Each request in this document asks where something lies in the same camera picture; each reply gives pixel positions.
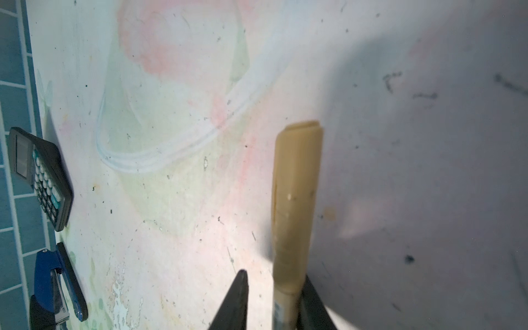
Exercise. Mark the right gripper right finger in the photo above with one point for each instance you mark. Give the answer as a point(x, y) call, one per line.
point(312, 312)

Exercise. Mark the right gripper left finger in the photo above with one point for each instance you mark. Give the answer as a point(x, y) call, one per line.
point(232, 314)

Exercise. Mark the tan pen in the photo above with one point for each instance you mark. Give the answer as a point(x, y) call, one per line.
point(297, 158)

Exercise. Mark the black desk calculator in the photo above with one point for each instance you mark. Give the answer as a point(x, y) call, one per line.
point(39, 163)

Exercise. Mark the blue stapler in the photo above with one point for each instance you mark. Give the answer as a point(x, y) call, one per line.
point(48, 307)

